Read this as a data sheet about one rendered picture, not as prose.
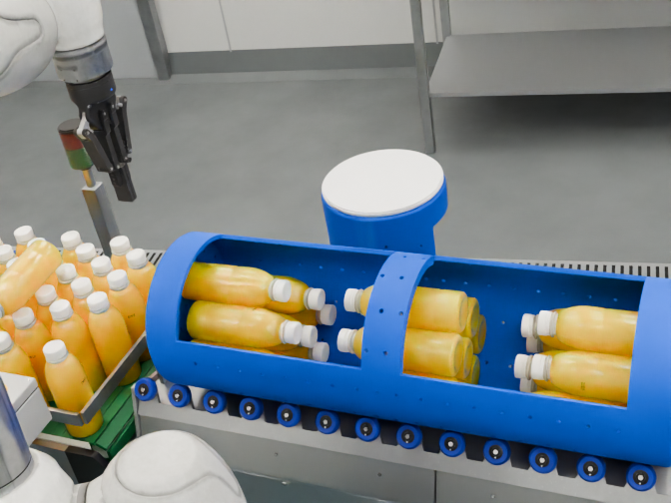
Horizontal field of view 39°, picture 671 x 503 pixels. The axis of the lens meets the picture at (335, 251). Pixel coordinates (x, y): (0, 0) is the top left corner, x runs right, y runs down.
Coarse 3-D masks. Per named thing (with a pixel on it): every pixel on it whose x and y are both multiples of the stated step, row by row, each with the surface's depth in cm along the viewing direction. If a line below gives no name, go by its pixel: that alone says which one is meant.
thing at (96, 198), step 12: (84, 192) 221; (96, 192) 220; (96, 204) 222; (108, 204) 225; (96, 216) 224; (108, 216) 225; (96, 228) 227; (108, 228) 226; (108, 240) 228; (108, 252) 230
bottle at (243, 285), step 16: (192, 272) 171; (208, 272) 170; (224, 272) 169; (240, 272) 168; (256, 272) 167; (192, 288) 171; (208, 288) 169; (224, 288) 168; (240, 288) 167; (256, 288) 166; (272, 288) 166; (240, 304) 169; (256, 304) 168
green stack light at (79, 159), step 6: (66, 150) 214; (78, 150) 213; (84, 150) 213; (72, 156) 214; (78, 156) 213; (84, 156) 214; (72, 162) 215; (78, 162) 214; (84, 162) 215; (90, 162) 215; (72, 168) 216; (78, 168) 215; (84, 168) 215
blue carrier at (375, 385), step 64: (192, 256) 167; (256, 256) 183; (320, 256) 176; (384, 256) 168; (448, 256) 159; (384, 320) 149; (512, 320) 168; (640, 320) 137; (192, 384) 171; (256, 384) 162; (320, 384) 156; (384, 384) 150; (448, 384) 146; (512, 384) 167; (640, 384) 134; (576, 448) 145; (640, 448) 139
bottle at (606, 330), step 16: (560, 320) 147; (576, 320) 145; (592, 320) 144; (608, 320) 144; (624, 320) 143; (560, 336) 147; (576, 336) 145; (592, 336) 144; (608, 336) 143; (624, 336) 142; (608, 352) 145; (624, 352) 144
